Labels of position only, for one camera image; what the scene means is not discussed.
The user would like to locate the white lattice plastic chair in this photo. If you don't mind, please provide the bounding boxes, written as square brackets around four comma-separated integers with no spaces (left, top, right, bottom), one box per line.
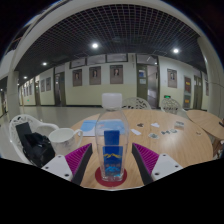
[121,96,152,110]
[8,113,60,166]
[160,97,189,119]

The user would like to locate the clear blue-labelled water bottle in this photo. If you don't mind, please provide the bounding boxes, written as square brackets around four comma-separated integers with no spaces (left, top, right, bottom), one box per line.
[94,92,130,183]

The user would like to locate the round wooden table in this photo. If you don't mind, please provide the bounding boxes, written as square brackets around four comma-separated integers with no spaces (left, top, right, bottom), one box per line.
[186,109,224,158]

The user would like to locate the black bag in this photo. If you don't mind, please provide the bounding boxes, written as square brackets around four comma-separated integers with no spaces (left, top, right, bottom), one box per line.
[15,121,56,168]

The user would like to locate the round ceiling lights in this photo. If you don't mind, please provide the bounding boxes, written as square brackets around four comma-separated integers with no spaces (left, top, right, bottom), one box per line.
[23,42,180,81]

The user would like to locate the white ceramic mug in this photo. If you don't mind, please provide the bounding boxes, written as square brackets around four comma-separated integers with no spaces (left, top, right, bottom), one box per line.
[48,127,84,157]

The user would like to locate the framed wall portraits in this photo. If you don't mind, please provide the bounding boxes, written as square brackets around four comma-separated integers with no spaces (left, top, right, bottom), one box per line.
[21,64,178,98]

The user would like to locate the flat round red coaster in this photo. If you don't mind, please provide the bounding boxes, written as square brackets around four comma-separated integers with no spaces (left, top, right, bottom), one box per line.
[94,166,128,188]

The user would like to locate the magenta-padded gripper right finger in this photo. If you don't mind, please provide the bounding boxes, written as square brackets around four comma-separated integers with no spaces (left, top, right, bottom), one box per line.
[131,142,184,186]

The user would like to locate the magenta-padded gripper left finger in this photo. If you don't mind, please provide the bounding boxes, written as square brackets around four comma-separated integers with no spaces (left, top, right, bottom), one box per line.
[41,143,94,186]

